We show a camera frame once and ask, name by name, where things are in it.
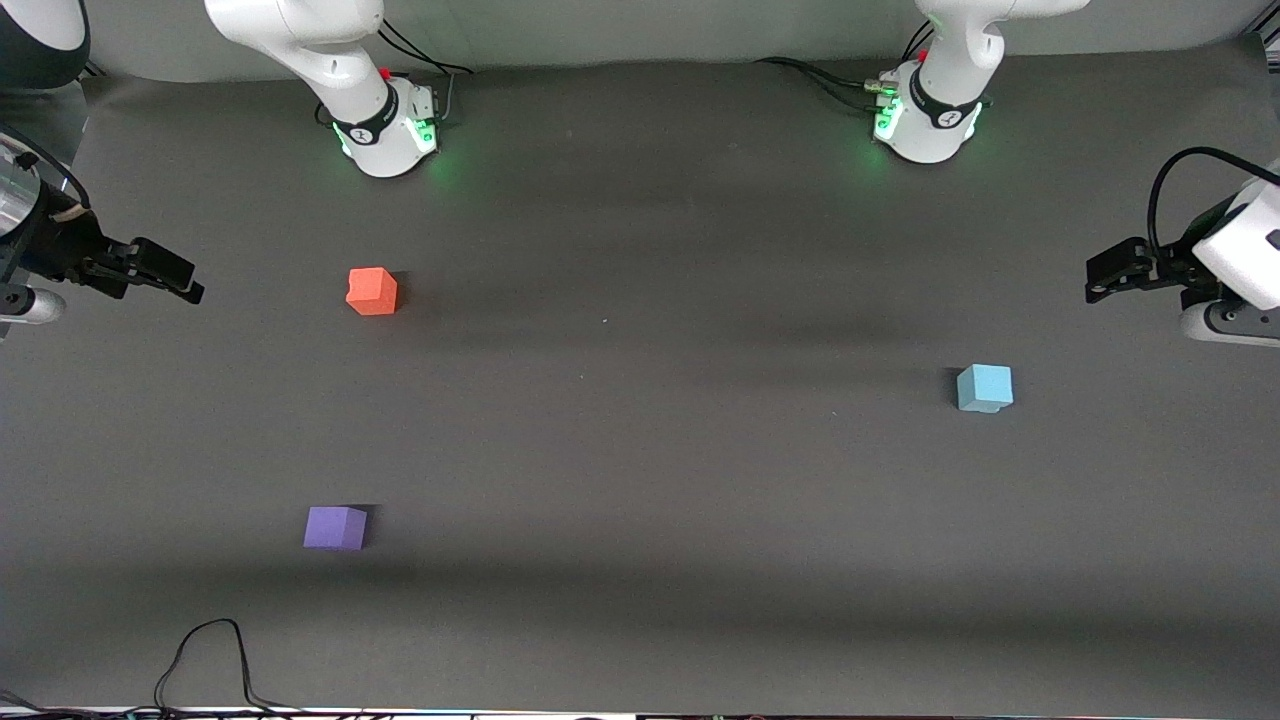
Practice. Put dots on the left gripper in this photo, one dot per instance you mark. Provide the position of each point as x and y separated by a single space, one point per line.
1176 267

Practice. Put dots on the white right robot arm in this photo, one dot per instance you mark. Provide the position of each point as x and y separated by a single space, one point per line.
330 40

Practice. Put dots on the purple foam block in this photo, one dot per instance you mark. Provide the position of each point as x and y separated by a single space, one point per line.
334 527

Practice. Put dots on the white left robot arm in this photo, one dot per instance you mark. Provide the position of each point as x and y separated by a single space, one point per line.
945 60

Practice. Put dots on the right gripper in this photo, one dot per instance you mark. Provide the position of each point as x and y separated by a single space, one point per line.
62 246

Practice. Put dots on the light blue foam block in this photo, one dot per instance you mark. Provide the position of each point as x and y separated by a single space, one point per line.
984 386

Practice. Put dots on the dark grey table mat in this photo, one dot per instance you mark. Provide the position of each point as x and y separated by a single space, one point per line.
640 450

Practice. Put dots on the orange foam block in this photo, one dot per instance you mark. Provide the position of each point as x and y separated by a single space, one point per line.
372 291

